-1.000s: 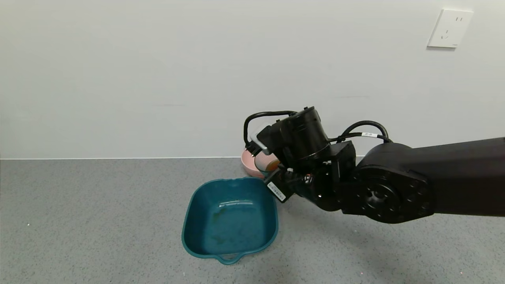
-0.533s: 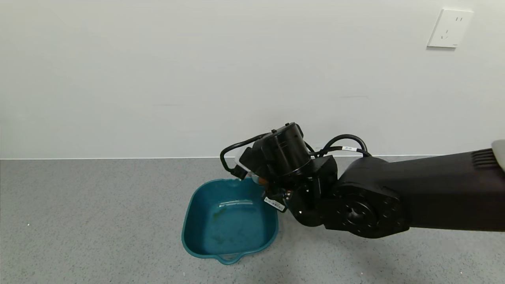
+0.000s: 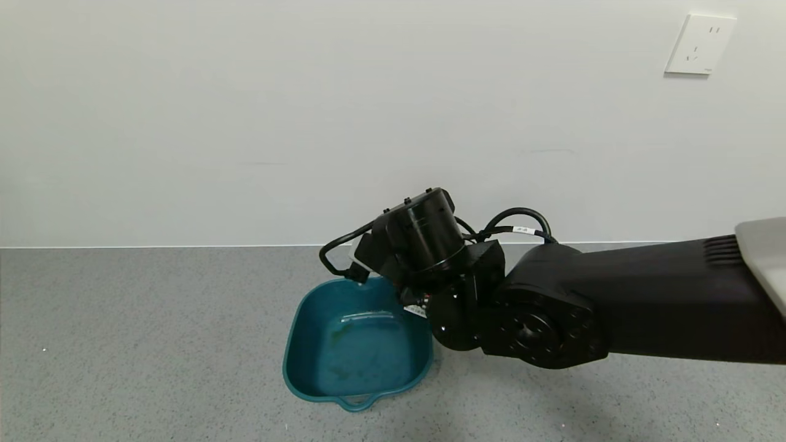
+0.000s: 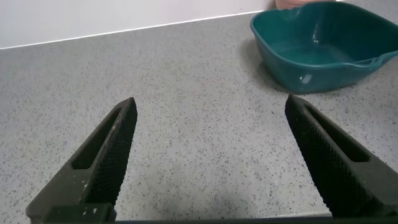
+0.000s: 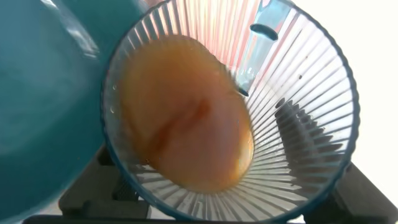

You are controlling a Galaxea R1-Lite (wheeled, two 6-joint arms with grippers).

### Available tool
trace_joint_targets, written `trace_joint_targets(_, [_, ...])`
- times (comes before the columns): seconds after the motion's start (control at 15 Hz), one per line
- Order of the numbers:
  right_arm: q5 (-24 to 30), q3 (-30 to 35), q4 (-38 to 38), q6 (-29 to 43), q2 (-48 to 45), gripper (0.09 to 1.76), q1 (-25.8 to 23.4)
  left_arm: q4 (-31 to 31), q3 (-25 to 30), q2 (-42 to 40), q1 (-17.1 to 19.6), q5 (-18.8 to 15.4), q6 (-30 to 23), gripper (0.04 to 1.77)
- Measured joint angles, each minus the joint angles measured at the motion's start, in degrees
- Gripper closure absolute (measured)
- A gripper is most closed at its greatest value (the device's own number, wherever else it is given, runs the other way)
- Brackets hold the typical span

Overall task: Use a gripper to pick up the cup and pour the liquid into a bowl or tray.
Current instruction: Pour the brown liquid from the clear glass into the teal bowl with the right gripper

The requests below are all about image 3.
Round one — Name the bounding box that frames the teal plastic tray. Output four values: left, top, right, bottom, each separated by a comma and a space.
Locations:
282, 276, 434, 412

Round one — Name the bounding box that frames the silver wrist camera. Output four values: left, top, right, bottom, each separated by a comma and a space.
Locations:
349, 242, 373, 284

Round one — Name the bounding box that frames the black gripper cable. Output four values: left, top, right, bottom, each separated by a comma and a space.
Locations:
461, 226, 557, 244

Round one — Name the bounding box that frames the white wall socket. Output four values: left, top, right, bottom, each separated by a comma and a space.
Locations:
663, 14, 737, 77

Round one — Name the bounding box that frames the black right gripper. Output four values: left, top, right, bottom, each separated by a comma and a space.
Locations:
399, 285, 429, 319

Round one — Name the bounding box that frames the black camera cable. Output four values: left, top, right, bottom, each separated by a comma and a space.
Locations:
319, 207, 551, 284

